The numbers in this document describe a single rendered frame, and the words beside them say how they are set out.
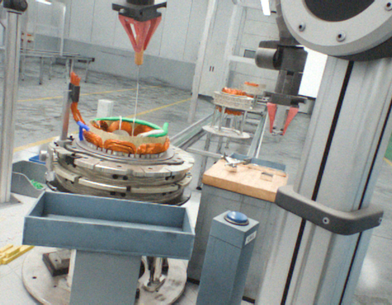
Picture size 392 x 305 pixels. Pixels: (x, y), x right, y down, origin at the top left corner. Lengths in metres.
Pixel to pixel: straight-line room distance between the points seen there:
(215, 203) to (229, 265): 0.21
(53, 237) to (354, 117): 0.44
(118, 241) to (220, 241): 0.24
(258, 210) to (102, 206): 0.39
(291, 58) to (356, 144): 0.50
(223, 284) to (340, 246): 0.34
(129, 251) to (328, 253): 0.28
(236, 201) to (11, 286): 0.52
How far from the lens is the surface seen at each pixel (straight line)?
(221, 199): 0.94
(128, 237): 0.61
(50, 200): 0.71
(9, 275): 1.02
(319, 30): 0.46
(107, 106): 0.98
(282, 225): 0.55
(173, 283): 0.99
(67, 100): 0.86
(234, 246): 0.77
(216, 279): 0.81
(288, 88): 0.97
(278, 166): 1.21
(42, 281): 0.96
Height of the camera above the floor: 1.32
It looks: 14 degrees down
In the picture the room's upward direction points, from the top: 10 degrees clockwise
